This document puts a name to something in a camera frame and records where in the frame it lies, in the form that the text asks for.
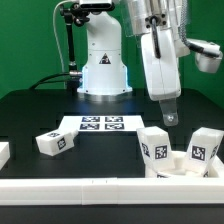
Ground white left border rail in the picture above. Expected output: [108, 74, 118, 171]
[0, 142, 10, 170]

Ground white round stool seat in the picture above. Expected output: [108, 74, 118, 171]
[145, 151, 218, 178]

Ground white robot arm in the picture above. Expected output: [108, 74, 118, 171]
[77, 0, 189, 126]

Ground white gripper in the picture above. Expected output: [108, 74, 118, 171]
[141, 26, 189, 126]

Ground black cables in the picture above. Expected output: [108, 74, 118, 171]
[29, 73, 81, 90]

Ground white front border rail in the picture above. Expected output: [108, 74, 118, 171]
[0, 178, 224, 205]

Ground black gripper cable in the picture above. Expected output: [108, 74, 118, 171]
[149, 15, 163, 60]

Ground black camera stand pole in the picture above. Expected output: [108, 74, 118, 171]
[59, 3, 89, 92]

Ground white marker sheet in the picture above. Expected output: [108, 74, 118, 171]
[59, 115, 144, 132]

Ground white cable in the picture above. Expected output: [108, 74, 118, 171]
[52, 0, 74, 73]

